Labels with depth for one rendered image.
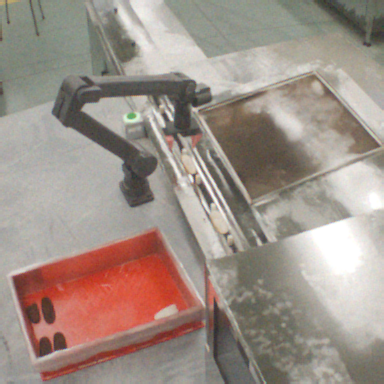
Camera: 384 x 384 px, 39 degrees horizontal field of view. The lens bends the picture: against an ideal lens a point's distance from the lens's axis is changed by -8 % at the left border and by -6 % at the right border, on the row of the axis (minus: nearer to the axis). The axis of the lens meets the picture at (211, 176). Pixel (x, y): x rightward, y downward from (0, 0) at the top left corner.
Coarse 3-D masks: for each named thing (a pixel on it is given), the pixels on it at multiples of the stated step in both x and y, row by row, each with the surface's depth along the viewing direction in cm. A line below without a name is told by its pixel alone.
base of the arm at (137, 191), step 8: (120, 184) 189; (128, 184) 183; (136, 184) 182; (144, 184) 184; (128, 192) 184; (136, 192) 183; (144, 192) 185; (152, 192) 186; (128, 200) 184; (136, 200) 184; (144, 200) 184; (152, 200) 186
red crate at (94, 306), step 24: (144, 264) 165; (48, 288) 157; (72, 288) 158; (96, 288) 158; (120, 288) 158; (144, 288) 159; (168, 288) 159; (72, 312) 151; (96, 312) 152; (120, 312) 152; (144, 312) 152; (48, 336) 145; (72, 336) 145; (96, 336) 146; (168, 336) 145; (96, 360) 138
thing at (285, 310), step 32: (352, 224) 111; (224, 256) 105; (256, 256) 105; (288, 256) 105; (320, 256) 105; (352, 256) 105; (224, 288) 100; (256, 288) 100; (288, 288) 99; (320, 288) 99; (352, 288) 99; (256, 320) 94; (288, 320) 94; (320, 320) 94; (352, 320) 94; (256, 352) 89; (288, 352) 89; (320, 352) 89; (352, 352) 89
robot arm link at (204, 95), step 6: (192, 84) 173; (198, 84) 182; (204, 84) 183; (186, 90) 173; (192, 90) 175; (198, 90) 179; (204, 90) 181; (210, 90) 183; (186, 96) 174; (192, 96) 176; (198, 96) 181; (204, 96) 182; (210, 96) 183; (198, 102) 181; (204, 102) 183
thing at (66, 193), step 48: (0, 144) 209; (48, 144) 208; (96, 144) 208; (144, 144) 207; (0, 192) 188; (48, 192) 189; (96, 192) 189; (0, 240) 171; (48, 240) 172; (96, 240) 173; (192, 240) 173; (0, 288) 157; (0, 336) 144; (192, 336) 147
